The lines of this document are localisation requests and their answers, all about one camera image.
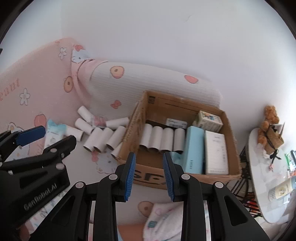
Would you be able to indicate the green packet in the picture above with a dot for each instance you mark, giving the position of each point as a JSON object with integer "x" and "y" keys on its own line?
{"x": 291, "y": 160}

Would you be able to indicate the brown cardboard box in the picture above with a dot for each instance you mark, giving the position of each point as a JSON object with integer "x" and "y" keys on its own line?
{"x": 136, "y": 120}

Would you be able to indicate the small white and blue box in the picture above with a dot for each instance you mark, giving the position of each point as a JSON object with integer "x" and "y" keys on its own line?
{"x": 176, "y": 122}

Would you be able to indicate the pile of white tubes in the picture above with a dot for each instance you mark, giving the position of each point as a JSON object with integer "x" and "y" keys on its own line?
{"x": 101, "y": 138}

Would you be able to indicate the white bottle with cartoon label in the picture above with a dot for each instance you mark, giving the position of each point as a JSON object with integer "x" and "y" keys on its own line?
{"x": 282, "y": 188}

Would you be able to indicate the person's printed clothing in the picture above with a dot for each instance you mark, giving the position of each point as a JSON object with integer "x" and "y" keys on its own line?
{"x": 161, "y": 217}

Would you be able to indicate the woven basket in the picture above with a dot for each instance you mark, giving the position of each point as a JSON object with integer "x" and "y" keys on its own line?
{"x": 274, "y": 139}

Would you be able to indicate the white flat box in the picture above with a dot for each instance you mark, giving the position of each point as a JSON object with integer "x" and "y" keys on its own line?
{"x": 216, "y": 153}

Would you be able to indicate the white printed quilt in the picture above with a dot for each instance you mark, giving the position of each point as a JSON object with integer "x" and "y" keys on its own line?
{"x": 150, "y": 78}

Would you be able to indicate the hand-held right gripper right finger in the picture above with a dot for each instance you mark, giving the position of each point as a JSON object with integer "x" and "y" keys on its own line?
{"x": 168, "y": 177}

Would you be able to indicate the brown teddy bears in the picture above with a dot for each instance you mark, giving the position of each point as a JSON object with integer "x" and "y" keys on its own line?
{"x": 270, "y": 115}

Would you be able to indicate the white paper tube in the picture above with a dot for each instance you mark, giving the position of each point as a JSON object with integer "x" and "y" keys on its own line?
{"x": 156, "y": 138}
{"x": 167, "y": 139}
{"x": 179, "y": 140}
{"x": 146, "y": 136}

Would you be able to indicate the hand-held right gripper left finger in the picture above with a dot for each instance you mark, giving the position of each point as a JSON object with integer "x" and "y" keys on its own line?
{"x": 128, "y": 178}

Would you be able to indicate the pink printed blanket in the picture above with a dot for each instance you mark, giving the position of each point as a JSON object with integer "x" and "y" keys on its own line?
{"x": 34, "y": 76}

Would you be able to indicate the light blue long box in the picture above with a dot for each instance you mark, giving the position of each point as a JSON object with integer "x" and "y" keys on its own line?
{"x": 194, "y": 148}

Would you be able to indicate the round white side table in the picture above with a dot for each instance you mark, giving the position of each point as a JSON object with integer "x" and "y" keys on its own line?
{"x": 261, "y": 176}

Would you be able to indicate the small printed carton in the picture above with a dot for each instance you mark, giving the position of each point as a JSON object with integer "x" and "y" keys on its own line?
{"x": 209, "y": 121}

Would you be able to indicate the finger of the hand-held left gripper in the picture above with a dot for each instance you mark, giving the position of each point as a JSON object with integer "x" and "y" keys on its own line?
{"x": 62, "y": 144}
{"x": 32, "y": 135}

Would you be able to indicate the white and blue tissue pack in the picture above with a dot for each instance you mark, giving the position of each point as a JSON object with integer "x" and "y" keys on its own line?
{"x": 54, "y": 133}

